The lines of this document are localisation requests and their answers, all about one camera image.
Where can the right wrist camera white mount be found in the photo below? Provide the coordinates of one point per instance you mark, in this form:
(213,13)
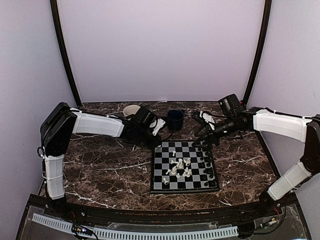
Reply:
(204,118)

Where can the left black frame post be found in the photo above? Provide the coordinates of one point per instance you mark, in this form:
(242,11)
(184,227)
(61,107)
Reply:
(63,51)

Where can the black front rail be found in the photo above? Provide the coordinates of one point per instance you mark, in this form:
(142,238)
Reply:
(146,208)

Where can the right black frame post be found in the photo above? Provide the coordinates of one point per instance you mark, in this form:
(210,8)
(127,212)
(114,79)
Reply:
(259,51)

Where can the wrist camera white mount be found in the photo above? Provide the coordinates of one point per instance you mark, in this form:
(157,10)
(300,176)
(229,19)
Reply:
(157,125)
(204,118)

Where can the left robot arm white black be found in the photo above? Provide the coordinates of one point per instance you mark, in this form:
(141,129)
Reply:
(65,121)

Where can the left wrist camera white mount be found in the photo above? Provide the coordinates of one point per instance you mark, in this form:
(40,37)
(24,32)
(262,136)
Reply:
(157,125)

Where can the black silver chess board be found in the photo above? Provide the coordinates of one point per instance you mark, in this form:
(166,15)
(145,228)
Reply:
(191,170)

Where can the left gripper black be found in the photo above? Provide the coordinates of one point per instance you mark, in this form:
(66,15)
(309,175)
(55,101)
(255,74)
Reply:
(155,143)

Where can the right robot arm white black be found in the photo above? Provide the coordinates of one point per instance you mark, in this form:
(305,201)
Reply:
(237,117)

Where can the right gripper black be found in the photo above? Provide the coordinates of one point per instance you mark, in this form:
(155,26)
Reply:
(208,145)

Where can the black frame post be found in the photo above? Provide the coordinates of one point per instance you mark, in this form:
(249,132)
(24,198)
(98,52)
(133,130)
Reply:
(63,51)
(259,51)

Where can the dark blue mug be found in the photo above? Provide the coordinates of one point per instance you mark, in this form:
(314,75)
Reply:
(175,119)

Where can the white perforated cable duct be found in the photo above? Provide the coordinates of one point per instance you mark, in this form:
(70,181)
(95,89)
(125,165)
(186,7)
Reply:
(119,231)

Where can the cream floral mug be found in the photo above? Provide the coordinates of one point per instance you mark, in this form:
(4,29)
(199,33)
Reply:
(130,110)

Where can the white pawn near front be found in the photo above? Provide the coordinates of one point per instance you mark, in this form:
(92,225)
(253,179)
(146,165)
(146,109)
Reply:
(166,182)

